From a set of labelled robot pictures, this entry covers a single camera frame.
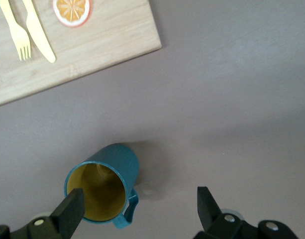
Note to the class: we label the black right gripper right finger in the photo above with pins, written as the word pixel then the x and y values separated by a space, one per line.
pixel 212 216

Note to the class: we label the wooden cutting board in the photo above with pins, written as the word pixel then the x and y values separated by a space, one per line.
pixel 97 44

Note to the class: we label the teal ribbed mug yellow inside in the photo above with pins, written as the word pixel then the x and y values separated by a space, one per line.
pixel 122 159

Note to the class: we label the orange slice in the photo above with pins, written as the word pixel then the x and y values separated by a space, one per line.
pixel 71 11

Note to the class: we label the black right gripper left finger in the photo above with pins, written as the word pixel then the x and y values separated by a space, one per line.
pixel 65 214

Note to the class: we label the yellow plastic fork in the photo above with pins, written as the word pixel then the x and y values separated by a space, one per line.
pixel 16 32

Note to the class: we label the yellow plastic knife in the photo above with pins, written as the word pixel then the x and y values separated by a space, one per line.
pixel 37 35

